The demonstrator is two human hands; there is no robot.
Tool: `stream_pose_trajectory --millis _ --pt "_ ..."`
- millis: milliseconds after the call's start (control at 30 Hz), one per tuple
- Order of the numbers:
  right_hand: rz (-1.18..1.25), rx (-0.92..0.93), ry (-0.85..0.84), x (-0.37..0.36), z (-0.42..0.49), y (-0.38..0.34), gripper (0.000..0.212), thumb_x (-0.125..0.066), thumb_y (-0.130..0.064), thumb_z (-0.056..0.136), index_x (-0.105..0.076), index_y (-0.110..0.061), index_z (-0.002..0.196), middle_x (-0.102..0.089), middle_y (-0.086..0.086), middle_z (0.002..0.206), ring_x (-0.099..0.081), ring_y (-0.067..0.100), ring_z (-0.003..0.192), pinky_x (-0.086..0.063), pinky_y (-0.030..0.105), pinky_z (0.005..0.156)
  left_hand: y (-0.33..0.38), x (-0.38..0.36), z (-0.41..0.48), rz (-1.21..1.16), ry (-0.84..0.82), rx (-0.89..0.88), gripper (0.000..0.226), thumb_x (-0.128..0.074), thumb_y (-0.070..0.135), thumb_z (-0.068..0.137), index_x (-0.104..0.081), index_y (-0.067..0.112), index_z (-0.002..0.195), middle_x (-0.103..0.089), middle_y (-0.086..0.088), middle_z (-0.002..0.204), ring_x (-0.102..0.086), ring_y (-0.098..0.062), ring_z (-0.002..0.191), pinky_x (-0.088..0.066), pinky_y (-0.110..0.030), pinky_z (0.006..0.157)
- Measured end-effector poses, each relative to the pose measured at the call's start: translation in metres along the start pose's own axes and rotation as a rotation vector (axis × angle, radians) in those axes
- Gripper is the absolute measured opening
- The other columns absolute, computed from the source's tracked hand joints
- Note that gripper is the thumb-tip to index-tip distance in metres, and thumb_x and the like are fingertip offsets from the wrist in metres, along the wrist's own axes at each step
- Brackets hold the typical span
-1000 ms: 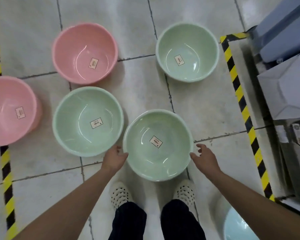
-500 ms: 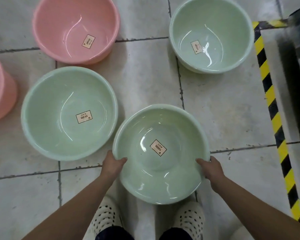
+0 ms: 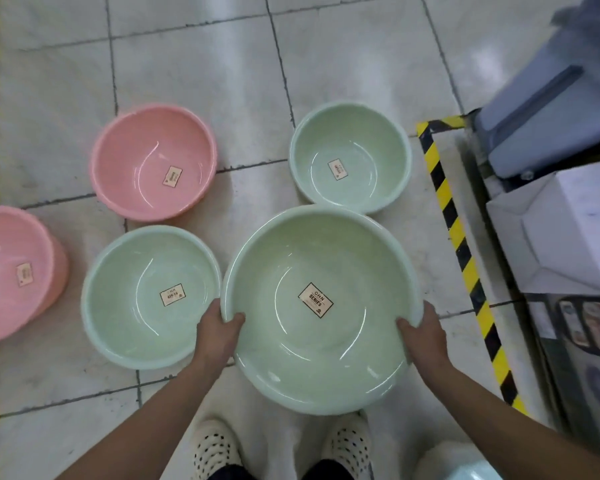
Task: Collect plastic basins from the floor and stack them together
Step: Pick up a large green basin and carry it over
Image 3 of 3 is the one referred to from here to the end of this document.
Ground person's left hand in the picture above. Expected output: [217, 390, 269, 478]
[195, 298, 246, 371]

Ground person's right hand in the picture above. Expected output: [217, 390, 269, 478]
[395, 300, 451, 381]

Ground mint green labelled basin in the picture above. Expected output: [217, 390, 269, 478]
[289, 99, 413, 215]
[79, 224, 223, 371]
[221, 204, 423, 417]

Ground pink labelled basin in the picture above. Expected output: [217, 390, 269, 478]
[89, 103, 219, 223]
[0, 204, 71, 347]

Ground person's left forearm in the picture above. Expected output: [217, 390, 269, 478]
[55, 362, 231, 480]

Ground person's right forearm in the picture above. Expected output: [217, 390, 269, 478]
[419, 362, 600, 480]

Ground person's left cream clog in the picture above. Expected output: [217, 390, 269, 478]
[189, 419, 243, 480]

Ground person's cream clog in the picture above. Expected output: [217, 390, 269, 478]
[321, 412, 373, 478]
[189, 419, 243, 480]

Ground person's right cream clog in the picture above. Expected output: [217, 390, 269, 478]
[321, 412, 373, 478]

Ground yellow black hazard tape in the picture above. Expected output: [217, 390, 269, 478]
[415, 114, 529, 418]

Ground dark pinstriped trousers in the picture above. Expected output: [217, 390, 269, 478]
[207, 459, 356, 480]

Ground white picture-printed mop box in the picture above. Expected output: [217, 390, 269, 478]
[525, 293, 600, 465]

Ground blue grey mop bucket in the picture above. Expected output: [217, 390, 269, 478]
[472, 0, 600, 181]

